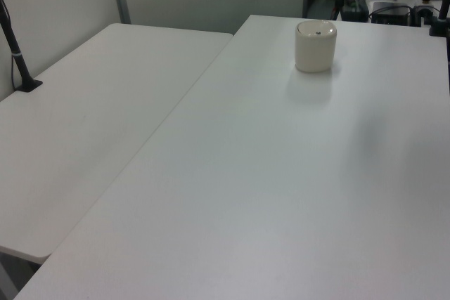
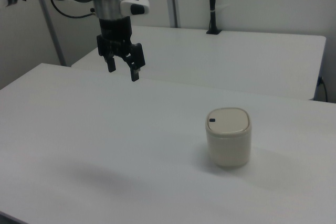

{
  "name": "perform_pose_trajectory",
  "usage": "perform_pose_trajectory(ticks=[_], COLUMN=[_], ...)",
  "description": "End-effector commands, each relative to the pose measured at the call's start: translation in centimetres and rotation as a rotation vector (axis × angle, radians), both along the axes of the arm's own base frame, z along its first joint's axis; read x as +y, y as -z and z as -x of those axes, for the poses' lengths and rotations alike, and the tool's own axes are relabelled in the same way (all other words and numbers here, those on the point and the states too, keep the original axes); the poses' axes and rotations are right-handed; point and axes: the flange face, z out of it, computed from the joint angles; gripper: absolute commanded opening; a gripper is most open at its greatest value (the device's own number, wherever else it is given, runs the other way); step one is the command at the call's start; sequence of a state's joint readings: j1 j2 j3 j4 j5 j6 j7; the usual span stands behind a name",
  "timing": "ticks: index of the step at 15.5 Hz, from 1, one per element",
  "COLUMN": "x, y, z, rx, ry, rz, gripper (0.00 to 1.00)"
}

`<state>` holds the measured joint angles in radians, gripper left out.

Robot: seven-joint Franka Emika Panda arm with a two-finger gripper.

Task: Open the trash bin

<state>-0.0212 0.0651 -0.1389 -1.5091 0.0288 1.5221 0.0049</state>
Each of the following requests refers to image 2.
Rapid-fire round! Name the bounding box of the thin black power cable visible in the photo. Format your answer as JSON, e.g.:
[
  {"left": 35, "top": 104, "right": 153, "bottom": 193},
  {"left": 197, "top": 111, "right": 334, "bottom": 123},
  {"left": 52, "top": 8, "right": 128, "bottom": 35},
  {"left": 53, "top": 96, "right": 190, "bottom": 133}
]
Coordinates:
[{"left": 318, "top": 76, "right": 329, "bottom": 102}]

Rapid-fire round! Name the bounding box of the beige desktop trash bin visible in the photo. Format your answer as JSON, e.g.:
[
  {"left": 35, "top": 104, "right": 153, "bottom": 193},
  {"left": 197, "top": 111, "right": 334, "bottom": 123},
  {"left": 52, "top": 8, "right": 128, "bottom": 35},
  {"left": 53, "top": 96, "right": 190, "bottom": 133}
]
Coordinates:
[{"left": 205, "top": 107, "right": 253, "bottom": 168}]

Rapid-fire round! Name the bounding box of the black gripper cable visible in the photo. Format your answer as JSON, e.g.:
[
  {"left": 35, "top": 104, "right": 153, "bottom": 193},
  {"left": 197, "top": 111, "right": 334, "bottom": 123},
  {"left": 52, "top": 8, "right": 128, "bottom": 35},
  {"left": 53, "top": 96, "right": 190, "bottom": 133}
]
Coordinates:
[{"left": 49, "top": 0, "right": 97, "bottom": 20}]

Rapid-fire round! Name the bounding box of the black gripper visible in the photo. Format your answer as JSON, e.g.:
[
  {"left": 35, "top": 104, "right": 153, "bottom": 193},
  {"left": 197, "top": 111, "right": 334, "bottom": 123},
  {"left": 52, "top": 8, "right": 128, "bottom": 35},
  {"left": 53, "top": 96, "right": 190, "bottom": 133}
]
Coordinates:
[{"left": 96, "top": 17, "right": 147, "bottom": 82}]

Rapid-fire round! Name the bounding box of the white side table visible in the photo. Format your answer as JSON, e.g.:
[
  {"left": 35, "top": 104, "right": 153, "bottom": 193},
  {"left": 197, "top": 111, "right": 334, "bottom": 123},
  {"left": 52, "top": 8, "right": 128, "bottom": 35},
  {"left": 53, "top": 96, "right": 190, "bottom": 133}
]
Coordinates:
[{"left": 70, "top": 26, "right": 327, "bottom": 101}]

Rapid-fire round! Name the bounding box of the beige trash bin lid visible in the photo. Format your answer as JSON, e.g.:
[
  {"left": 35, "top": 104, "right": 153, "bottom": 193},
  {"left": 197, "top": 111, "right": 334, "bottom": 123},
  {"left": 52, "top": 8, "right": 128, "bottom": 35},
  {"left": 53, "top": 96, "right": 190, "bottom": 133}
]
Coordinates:
[{"left": 206, "top": 108, "right": 250, "bottom": 134}]

